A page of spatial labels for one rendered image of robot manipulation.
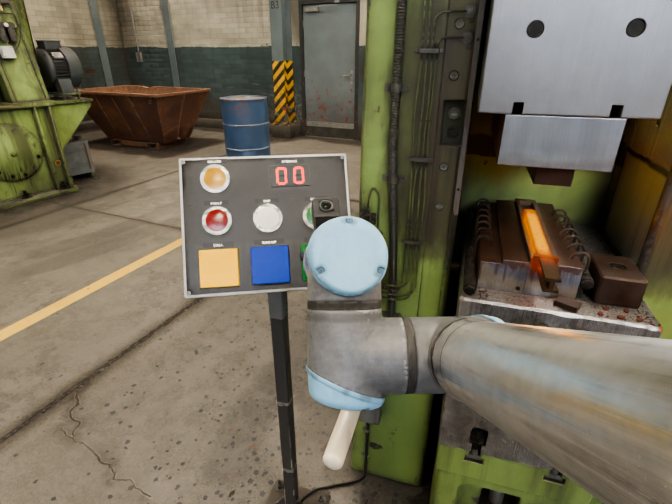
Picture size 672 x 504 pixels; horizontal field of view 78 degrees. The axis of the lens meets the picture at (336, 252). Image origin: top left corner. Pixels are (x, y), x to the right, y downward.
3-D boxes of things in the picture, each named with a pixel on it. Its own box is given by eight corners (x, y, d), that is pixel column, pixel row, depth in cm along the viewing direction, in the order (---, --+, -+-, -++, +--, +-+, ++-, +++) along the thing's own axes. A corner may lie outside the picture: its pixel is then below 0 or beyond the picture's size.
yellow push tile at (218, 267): (239, 285, 82) (237, 247, 83) (200, 288, 81) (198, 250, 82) (240, 285, 84) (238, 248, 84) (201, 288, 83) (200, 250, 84)
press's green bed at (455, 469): (554, 590, 120) (598, 482, 99) (422, 549, 130) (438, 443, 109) (532, 437, 167) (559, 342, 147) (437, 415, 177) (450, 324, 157)
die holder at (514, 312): (600, 483, 99) (665, 328, 80) (437, 443, 109) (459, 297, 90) (560, 342, 147) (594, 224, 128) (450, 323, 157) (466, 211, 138)
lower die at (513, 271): (574, 300, 89) (585, 265, 85) (476, 286, 94) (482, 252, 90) (546, 228, 125) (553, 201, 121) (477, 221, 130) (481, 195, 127)
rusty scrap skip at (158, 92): (165, 156, 616) (155, 94, 579) (78, 145, 687) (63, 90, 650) (218, 141, 715) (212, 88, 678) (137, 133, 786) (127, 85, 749)
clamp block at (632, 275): (640, 310, 86) (650, 282, 83) (593, 303, 88) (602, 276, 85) (622, 282, 96) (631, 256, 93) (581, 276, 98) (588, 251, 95)
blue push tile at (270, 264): (290, 282, 83) (288, 244, 84) (252, 285, 82) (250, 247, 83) (290, 282, 85) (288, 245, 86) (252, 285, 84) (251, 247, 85)
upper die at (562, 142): (611, 172, 77) (627, 118, 73) (496, 164, 82) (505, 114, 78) (569, 133, 113) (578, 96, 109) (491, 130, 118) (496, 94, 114)
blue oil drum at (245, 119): (256, 176, 516) (249, 100, 477) (217, 171, 537) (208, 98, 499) (280, 166, 564) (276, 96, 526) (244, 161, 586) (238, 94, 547)
